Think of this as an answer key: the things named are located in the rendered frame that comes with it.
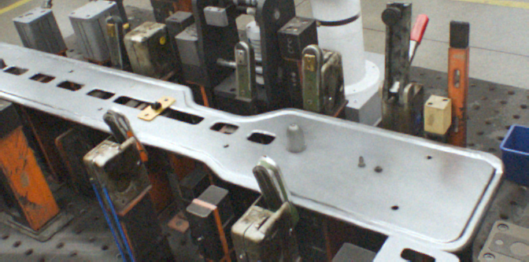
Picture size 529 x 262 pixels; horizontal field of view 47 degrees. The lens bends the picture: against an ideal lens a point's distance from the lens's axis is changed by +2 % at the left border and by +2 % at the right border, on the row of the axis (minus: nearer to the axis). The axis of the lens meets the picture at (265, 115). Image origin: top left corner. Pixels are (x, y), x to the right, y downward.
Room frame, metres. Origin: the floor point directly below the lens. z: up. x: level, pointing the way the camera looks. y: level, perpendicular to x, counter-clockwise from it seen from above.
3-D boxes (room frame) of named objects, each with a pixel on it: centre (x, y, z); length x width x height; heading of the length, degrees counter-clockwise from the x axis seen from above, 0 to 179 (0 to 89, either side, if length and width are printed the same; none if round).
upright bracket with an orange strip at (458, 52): (0.82, -0.32, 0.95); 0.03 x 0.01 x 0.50; 50
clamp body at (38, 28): (1.57, 0.56, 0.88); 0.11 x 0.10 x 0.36; 140
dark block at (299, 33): (1.08, -0.09, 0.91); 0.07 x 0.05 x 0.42; 140
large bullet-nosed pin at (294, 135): (0.85, -0.04, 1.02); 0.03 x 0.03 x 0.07
